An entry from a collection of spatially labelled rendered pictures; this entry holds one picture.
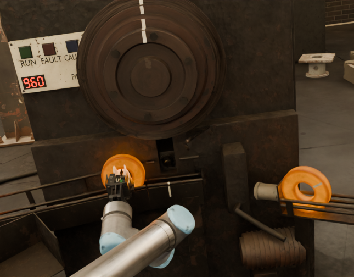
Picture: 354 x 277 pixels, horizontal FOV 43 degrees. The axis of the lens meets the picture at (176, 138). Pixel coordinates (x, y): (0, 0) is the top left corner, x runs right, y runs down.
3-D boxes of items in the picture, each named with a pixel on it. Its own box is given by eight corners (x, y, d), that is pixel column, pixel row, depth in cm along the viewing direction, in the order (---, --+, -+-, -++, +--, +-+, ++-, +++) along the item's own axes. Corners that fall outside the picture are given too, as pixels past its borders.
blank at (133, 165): (95, 159, 159) (94, 163, 156) (138, 148, 158) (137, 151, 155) (110, 197, 165) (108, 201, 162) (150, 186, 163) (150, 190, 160)
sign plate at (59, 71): (23, 92, 159) (10, 41, 152) (96, 82, 158) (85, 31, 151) (21, 94, 157) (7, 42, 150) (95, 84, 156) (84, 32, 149)
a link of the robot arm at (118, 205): (134, 228, 141) (104, 231, 141) (134, 216, 145) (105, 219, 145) (129, 209, 135) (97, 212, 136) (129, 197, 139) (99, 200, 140)
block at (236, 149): (224, 200, 171) (219, 142, 162) (246, 197, 171) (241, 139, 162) (228, 215, 161) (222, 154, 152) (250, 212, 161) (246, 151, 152)
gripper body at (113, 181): (128, 170, 148) (127, 196, 139) (133, 188, 153) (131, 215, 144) (105, 172, 148) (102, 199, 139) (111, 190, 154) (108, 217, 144)
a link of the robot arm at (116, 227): (123, 267, 133) (92, 258, 129) (125, 234, 143) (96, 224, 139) (139, 250, 128) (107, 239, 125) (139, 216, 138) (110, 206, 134)
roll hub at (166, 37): (113, 121, 144) (97, 33, 133) (201, 111, 143) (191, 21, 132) (112, 128, 139) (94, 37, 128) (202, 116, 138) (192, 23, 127)
